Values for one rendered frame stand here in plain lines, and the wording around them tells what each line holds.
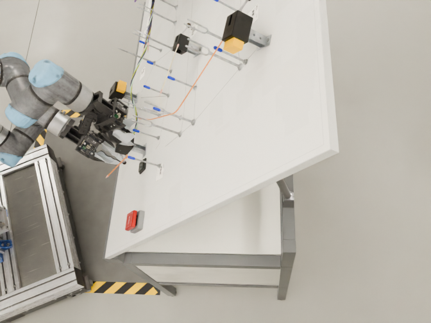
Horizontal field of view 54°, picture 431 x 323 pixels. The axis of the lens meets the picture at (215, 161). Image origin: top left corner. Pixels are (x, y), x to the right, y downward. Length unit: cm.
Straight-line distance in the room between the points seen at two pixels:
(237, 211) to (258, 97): 73
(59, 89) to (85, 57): 206
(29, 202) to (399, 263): 197
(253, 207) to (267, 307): 84
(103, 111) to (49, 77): 18
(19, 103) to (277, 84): 67
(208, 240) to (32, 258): 115
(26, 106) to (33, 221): 135
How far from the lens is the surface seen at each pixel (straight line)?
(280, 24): 92
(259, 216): 152
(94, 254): 249
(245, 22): 90
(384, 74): 289
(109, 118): 121
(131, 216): 125
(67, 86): 115
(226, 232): 151
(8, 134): 149
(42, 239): 241
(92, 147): 140
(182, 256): 151
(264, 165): 78
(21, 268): 242
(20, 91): 121
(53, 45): 339
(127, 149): 136
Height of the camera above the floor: 224
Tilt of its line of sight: 63 degrees down
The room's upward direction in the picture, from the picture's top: 15 degrees counter-clockwise
